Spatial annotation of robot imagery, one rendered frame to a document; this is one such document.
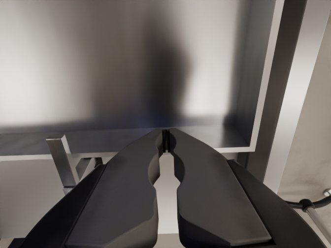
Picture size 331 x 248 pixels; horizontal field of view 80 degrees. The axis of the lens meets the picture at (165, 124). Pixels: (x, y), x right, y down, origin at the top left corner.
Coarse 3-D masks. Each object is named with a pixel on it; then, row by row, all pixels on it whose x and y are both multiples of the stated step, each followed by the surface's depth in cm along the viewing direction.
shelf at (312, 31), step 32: (320, 0) 13; (320, 32) 14; (288, 96) 16; (288, 128) 17; (32, 160) 18; (160, 160) 18; (0, 192) 20; (32, 192) 20; (160, 192) 20; (0, 224) 23; (32, 224) 23; (160, 224) 23
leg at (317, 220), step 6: (306, 210) 128; (312, 210) 125; (312, 216) 123; (318, 216) 121; (318, 222) 119; (324, 222) 118; (318, 228) 118; (324, 228) 115; (324, 234) 113; (330, 234) 111; (330, 240) 110
